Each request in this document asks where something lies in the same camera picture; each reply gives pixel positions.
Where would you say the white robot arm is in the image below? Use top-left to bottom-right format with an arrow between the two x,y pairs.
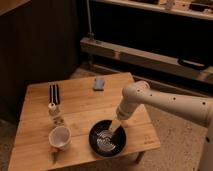
116,81 -> 213,171

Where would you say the black round pan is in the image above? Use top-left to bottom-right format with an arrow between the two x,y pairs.
89,120 -> 127,157

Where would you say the blue sponge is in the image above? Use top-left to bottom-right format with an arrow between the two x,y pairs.
93,77 -> 105,91

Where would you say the small white bottle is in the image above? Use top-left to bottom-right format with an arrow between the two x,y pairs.
48,103 -> 64,126

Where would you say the wooden table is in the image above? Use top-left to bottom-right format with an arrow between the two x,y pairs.
7,72 -> 161,171

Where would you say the black striped comb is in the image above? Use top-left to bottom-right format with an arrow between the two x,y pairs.
49,84 -> 60,105

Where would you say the long wooden shelf beam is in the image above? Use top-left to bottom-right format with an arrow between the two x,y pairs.
80,37 -> 213,84

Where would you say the metal vertical pole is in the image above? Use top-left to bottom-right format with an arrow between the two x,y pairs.
86,0 -> 94,41

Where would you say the black handle on shelf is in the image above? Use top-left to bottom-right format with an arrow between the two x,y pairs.
177,59 -> 209,71

